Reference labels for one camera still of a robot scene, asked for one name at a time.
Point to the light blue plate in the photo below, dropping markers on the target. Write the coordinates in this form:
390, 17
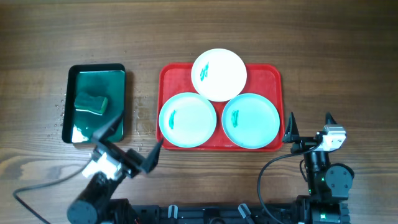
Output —
187, 120
250, 121

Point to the red plastic serving tray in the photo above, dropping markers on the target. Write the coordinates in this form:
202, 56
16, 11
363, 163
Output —
263, 79

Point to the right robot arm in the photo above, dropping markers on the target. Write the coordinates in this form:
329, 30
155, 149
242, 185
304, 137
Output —
328, 184

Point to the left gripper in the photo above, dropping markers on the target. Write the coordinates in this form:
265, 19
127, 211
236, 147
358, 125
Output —
132, 160

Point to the white round plate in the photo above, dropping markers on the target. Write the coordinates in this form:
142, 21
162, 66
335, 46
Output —
219, 75

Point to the light blue plate right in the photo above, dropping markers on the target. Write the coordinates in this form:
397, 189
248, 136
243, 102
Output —
250, 121

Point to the black tray with green water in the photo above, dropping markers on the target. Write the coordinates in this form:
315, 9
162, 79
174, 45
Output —
97, 80

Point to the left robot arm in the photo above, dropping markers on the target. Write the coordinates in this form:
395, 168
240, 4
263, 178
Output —
96, 205

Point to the green dish sponge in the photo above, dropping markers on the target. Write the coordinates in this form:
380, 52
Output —
91, 104

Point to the light blue plate left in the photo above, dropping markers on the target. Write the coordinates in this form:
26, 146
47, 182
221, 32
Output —
187, 120

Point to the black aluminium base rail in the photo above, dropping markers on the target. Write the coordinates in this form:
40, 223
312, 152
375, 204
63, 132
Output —
243, 214

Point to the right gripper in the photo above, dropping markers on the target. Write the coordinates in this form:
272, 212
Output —
291, 135

